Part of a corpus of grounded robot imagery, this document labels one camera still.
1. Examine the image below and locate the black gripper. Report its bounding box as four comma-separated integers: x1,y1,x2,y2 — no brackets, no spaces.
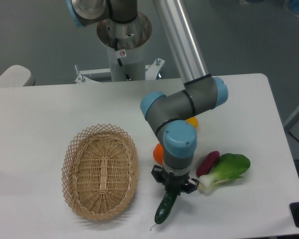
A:
151,165,199,196

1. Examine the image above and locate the green cucumber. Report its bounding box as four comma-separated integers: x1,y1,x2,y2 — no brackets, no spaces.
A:
150,191,178,230

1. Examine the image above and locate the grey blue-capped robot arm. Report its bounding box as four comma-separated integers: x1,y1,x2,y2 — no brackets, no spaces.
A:
67,0,228,194

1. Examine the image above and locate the orange tangerine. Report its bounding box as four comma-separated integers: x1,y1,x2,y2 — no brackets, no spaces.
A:
152,143,163,165

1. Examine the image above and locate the purple sweet potato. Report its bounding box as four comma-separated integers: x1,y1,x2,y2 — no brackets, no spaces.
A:
196,151,220,177

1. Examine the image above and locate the green bok choy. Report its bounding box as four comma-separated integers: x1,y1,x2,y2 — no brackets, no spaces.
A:
198,153,251,195

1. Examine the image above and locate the yellow mango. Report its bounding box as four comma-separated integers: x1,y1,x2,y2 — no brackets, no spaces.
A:
185,117,199,129

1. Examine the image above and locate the woven wicker basket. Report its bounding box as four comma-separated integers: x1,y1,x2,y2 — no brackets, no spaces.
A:
62,124,139,221

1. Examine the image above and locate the white chair armrest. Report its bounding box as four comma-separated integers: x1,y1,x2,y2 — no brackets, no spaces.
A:
0,65,35,88

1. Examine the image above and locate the black cable right side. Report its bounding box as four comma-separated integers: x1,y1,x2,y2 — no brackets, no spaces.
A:
288,129,299,147

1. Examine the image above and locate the white pedestal base frame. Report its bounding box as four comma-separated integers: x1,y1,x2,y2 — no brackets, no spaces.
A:
74,58,165,84

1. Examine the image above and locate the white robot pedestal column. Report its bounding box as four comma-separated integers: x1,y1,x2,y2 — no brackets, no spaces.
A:
97,12,152,82

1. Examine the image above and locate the black pedestal cable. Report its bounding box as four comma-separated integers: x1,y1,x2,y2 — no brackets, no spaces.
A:
114,37,132,82

